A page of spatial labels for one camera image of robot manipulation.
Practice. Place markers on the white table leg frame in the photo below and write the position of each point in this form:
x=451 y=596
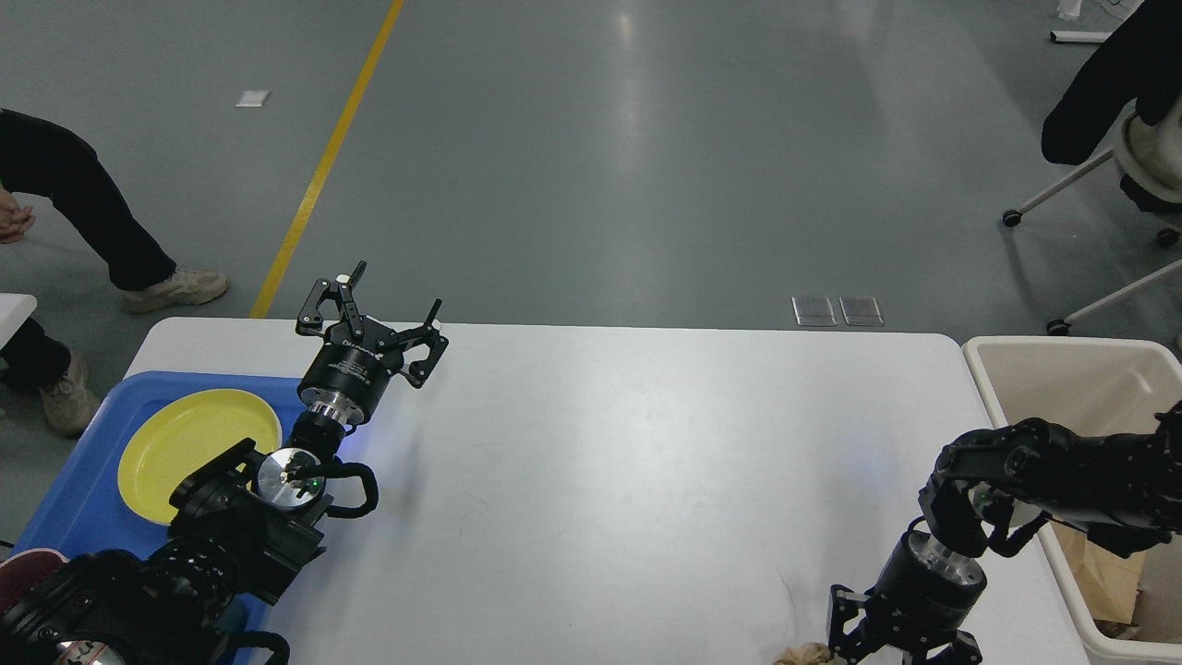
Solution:
x=1079 y=36

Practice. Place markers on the white office chair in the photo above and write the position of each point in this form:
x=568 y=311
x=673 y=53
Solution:
x=1149 y=156

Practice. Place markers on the pink mug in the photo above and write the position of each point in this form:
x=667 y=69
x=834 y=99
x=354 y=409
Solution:
x=23 y=572

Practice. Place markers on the yellow plate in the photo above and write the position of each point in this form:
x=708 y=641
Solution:
x=182 y=437

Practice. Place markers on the brown paper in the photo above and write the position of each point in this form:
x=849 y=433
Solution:
x=810 y=653

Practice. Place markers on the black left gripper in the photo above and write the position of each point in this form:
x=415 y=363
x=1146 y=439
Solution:
x=359 y=356

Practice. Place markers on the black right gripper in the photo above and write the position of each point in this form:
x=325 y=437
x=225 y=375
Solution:
x=917 y=606

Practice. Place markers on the brown paper bag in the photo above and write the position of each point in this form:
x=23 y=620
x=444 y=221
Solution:
x=1109 y=584

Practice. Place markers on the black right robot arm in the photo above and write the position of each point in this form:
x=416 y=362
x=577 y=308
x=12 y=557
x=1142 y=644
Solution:
x=993 y=490

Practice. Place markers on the blue plastic tray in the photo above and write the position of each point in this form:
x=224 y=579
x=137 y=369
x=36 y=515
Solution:
x=83 y=480

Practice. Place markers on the white side table corner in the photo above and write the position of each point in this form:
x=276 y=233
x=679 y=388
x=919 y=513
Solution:
x=15 y=309

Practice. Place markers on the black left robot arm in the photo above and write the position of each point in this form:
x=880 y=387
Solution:
x=310 y=460

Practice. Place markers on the person in black trousers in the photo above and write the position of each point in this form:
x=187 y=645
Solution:
x=44 y=159

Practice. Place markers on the cream plastic bin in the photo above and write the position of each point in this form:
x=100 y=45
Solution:
x=1093 y=386

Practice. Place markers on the silver floor socket plates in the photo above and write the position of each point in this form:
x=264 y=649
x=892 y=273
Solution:
x=823 y=312

